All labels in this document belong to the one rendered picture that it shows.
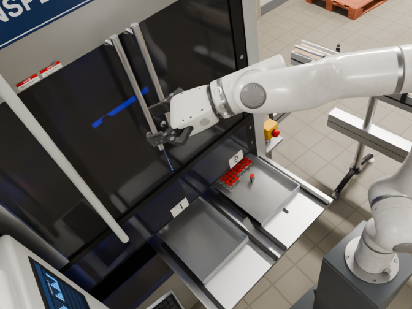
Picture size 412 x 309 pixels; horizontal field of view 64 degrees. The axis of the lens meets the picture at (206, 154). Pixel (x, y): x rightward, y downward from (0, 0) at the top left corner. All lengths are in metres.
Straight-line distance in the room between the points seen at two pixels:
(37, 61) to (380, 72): 0.70
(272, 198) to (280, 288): 0.89
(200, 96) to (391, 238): 0.68
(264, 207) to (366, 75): 0.96
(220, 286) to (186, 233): 0.28
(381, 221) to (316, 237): 1.37
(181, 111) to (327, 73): 0.30
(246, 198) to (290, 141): 1.45
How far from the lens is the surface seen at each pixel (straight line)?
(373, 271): 1.44
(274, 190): 1.58
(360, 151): 2.48
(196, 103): 0.71
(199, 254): 1.46
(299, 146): 2.91
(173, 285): 1.86
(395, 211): 1.11
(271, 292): 2.30
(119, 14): 0.90
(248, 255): 1.43
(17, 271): 0.90
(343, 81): 0.68
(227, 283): 1.40
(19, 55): 0.84
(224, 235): 1.48
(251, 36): 1.26
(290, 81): 0.60
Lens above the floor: 2.19
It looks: 48 degrees down
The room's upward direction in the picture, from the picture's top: 16 degrees counter-clockwise
